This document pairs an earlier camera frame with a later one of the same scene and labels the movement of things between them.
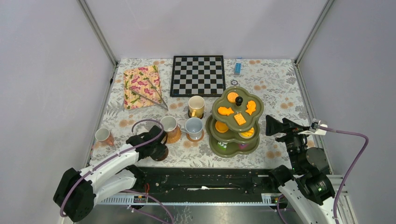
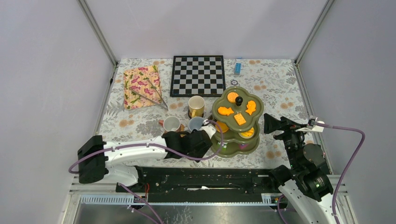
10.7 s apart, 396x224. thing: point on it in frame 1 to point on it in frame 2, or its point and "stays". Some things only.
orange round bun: [221, 127] stays
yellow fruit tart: [247, 134] stays
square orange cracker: [239, 119] stays
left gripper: [161, 152] to [201, 151]
